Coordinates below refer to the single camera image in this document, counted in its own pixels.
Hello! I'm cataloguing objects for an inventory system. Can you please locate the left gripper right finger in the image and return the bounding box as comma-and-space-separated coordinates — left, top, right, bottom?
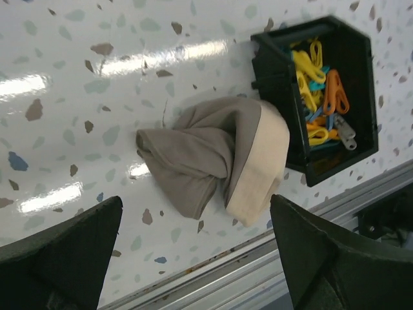
270, 194, 412, 309

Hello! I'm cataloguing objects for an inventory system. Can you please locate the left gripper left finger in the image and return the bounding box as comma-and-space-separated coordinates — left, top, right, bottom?
1, 196, 123, 309

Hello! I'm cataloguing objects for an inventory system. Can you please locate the grey underwear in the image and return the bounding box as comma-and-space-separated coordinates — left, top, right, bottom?
136, 97, 290, 227

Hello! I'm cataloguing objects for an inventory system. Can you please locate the black clip box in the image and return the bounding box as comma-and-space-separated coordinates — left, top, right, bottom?
251, 15, 378, 187

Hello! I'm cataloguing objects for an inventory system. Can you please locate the aluminium rail frame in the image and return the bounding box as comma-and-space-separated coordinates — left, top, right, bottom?
106, 161, 412, 309

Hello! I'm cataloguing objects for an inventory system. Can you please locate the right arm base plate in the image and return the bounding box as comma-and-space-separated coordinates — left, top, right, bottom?
358, 189, 412, 246

